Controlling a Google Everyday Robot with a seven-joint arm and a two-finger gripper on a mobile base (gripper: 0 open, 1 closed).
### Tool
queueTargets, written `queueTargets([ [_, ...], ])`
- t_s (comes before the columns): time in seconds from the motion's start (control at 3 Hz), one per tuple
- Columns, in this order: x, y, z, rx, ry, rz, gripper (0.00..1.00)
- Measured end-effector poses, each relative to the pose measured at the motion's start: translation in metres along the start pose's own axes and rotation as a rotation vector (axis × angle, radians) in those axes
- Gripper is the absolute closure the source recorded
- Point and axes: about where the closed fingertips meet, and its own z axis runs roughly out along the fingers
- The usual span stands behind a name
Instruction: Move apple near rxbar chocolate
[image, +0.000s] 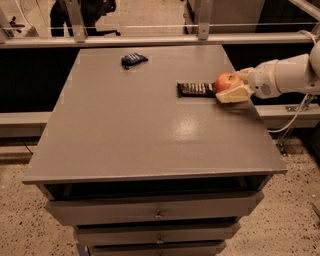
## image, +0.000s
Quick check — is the black office chair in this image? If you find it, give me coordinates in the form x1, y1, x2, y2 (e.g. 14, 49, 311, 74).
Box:
50, 0, 121, 37

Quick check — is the red apple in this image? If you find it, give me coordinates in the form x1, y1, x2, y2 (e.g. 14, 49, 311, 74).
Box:
215, 72, 242, 93

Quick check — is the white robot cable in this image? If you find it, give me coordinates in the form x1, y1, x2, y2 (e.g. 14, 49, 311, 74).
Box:
267, 29, 318, 134

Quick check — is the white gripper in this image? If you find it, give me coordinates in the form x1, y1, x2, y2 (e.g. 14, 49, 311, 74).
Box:
216, 60, 281, 103

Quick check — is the black rxbar chocolate bar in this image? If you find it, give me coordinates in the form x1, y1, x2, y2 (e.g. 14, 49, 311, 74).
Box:
177, 82, 215, 98

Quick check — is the grey drawer cabinet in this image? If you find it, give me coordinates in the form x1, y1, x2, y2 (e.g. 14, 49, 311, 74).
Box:
21, 44, 289, 256

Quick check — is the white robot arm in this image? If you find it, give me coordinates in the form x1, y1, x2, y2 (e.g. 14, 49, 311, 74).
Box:
215, 42, 320, 103

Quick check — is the middle grey drawer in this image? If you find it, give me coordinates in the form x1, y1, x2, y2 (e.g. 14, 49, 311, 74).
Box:
75, 223, 240, 246

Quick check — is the grey drawer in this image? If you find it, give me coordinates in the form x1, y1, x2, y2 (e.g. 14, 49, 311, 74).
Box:
75, 223, 240, 246
90, 241, 226, 256
46, 191, 264, 226

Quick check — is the top grey drawer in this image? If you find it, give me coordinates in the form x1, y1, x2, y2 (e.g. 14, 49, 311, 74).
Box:
46, 191, 264, 226

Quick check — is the blue snack packet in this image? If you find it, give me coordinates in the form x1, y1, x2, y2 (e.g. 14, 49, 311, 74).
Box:
121, 53, 148, 69

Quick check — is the bottom grey drawer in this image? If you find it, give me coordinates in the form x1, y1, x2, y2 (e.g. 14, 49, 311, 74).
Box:
90, 241, 226, 256

